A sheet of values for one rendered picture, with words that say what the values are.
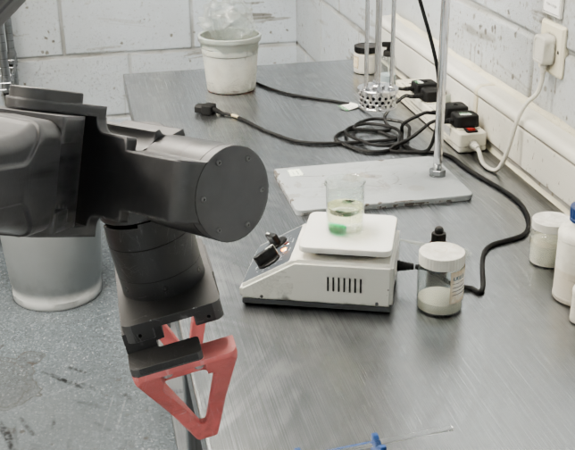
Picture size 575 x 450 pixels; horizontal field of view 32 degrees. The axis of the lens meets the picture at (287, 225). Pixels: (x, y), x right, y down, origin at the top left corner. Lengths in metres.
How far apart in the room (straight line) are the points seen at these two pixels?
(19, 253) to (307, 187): 1.39
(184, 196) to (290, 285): 0.74
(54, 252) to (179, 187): 2.33
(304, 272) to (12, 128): 0.79
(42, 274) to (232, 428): 1.88
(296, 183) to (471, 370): 0.62
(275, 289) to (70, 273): 1.67
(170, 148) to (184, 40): 3.07
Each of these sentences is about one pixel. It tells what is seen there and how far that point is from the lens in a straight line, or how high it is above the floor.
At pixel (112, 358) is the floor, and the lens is 2.71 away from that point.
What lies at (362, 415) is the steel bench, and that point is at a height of 0.75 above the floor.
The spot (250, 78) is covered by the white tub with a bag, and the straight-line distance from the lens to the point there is 2.26.
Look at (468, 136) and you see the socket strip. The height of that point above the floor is 0.78.
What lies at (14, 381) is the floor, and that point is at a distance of 2.67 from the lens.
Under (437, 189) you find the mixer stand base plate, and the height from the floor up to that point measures 0.76.
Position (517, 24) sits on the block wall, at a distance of 1.89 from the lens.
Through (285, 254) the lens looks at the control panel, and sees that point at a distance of 1.31.
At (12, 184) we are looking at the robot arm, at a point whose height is 1.19.
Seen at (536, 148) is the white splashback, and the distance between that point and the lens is 1.72.
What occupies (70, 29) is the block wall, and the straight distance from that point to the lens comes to 3.63.
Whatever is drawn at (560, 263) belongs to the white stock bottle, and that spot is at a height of 0.80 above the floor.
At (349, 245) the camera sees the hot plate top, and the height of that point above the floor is 0.84.
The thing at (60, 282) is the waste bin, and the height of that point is 0.09.
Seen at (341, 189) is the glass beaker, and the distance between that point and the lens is 1.27.
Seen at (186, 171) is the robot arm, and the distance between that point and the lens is 0.55.
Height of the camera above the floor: 1.37
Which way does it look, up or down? 23 degrees down
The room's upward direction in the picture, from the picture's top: 1 degrees counter-clockwise
